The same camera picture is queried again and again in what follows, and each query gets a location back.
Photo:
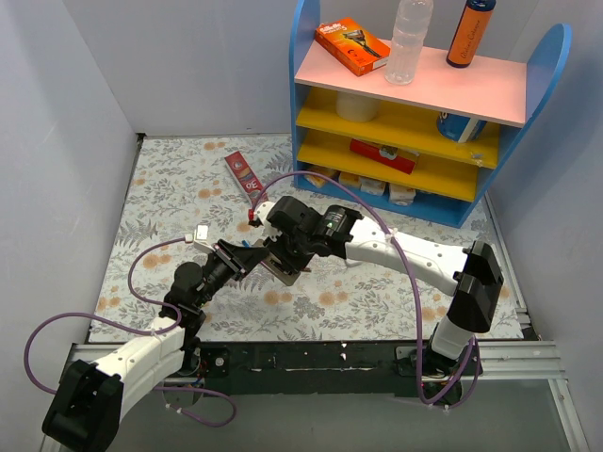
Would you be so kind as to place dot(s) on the orange cylindrical bottle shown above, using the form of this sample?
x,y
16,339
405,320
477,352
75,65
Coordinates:
x,y
469,32

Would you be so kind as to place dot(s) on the floral table mat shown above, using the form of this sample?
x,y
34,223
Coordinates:
x,y
179,183

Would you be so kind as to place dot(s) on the yellow white pack middle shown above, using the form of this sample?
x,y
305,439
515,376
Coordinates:
x,y
367,185

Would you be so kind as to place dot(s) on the white paper roll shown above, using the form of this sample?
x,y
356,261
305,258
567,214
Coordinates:
x,y
355,107

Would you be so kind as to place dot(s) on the yellow soap pack left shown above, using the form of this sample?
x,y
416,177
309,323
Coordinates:
x,y
317,175

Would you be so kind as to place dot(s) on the orange razor box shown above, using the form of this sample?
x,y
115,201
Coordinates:
x,y
353,46

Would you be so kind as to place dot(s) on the red box on shelf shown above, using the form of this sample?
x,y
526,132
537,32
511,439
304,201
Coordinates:
x,y
399,159

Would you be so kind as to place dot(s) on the clear plastic bottle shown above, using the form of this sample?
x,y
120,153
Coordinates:
x,y
409,32

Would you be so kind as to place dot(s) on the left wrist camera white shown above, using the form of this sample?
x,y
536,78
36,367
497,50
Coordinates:
x,y
200,239

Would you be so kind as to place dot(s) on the aluminium rail frame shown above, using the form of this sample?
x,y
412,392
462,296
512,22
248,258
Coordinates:
x,y
498,360

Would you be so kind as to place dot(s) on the red toothpaste box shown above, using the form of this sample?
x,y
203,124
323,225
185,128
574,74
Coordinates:
x,y
246,180

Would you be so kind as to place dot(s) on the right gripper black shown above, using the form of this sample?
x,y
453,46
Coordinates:
x,y
286,260

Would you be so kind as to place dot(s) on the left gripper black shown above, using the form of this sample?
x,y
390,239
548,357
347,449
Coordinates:
x,y
231,260

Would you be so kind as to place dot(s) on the white pack right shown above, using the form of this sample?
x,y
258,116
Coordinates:
x,y
401,195

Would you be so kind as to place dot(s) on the blue white can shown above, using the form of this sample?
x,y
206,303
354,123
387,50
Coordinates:
x,y
460,129

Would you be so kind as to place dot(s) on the grey remote control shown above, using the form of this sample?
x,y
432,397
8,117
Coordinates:
x,y
287,280

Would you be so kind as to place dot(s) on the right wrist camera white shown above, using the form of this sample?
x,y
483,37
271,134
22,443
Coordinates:
x,y
258,217

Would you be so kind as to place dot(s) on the black base bar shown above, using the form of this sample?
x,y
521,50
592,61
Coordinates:
x,y
304,368

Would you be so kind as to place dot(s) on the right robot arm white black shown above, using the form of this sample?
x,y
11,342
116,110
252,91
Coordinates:
x,y
470,276

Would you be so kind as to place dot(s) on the blue shelf unit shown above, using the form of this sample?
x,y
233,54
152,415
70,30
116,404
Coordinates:
x,y
449,178

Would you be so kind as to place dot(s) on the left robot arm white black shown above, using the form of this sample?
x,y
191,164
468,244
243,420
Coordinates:
x,y
92,398

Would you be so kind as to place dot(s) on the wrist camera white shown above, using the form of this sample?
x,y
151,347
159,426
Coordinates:
x,y
200,239
258,217

